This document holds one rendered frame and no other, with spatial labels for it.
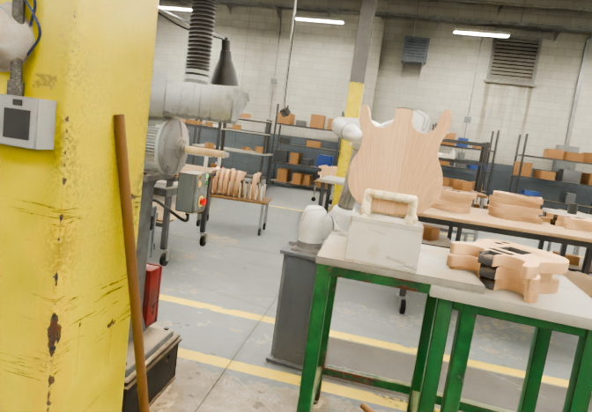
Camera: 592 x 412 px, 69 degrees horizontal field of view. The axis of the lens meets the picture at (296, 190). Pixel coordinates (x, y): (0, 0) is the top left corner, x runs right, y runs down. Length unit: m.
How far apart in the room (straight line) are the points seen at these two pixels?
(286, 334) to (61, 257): 1.99
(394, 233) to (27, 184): 1.20
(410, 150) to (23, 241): 1.25
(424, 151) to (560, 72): 12.18
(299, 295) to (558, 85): 11.79
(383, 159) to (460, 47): 11.69
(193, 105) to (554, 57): 12.49
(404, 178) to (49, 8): 1.24
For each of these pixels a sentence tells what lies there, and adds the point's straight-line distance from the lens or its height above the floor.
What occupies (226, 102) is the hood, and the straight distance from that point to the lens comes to 1.79.
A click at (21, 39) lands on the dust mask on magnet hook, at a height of 1.47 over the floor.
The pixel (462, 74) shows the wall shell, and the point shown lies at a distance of 13.16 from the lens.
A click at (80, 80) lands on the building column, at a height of 1.42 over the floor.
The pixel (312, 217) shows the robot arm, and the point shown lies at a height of 0.92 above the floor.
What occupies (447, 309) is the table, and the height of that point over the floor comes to 0.81.
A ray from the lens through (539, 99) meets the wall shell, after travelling 13.54.
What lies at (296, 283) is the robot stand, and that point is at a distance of 2.63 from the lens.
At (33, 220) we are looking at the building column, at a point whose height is 1.15.
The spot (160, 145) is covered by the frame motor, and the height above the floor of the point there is 1.26.
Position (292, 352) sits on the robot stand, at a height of 0.09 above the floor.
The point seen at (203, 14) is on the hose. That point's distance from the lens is 1.93.
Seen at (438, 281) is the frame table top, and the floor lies 0.92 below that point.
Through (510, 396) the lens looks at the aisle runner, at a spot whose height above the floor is 0.00.
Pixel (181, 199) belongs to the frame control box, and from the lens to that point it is 2.26.
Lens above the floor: 1.36
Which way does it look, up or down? 7 degrees down
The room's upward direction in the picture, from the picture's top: 8 degrees clockwise
